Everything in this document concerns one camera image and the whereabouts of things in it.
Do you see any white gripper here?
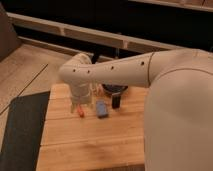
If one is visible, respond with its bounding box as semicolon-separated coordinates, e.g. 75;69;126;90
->
69;53;94;113

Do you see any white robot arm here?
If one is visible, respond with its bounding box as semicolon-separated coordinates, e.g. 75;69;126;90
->
59;48;213;171

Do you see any black eraser block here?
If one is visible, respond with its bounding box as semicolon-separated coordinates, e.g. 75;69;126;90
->
112;93;121;109

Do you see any blue sponge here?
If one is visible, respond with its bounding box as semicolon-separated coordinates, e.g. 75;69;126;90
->
96;100;108;118

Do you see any dark round bowl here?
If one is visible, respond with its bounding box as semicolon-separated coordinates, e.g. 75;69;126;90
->
102;84;128;96

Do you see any black floor mat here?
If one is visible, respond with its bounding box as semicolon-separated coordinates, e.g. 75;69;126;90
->
0;91;50;171

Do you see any white wall shelf rail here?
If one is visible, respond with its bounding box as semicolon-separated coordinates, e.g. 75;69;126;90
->
7;12;181;53

